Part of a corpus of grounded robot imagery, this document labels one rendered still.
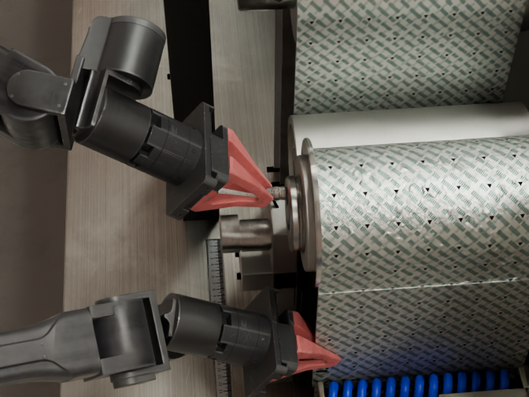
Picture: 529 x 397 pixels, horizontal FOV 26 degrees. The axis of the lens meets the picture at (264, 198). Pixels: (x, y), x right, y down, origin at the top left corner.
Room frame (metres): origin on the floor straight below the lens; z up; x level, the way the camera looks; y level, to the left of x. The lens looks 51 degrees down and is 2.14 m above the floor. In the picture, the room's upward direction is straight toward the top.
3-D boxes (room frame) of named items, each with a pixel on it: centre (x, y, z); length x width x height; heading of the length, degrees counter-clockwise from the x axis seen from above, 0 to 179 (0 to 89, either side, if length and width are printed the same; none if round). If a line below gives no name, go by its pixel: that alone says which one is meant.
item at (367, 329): (0.64, -0.17, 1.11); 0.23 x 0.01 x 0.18; 95
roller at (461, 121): (0.82, -0.16, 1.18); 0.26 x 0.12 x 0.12; 95
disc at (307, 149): (0.69, -0.05, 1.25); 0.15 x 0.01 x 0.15; 5
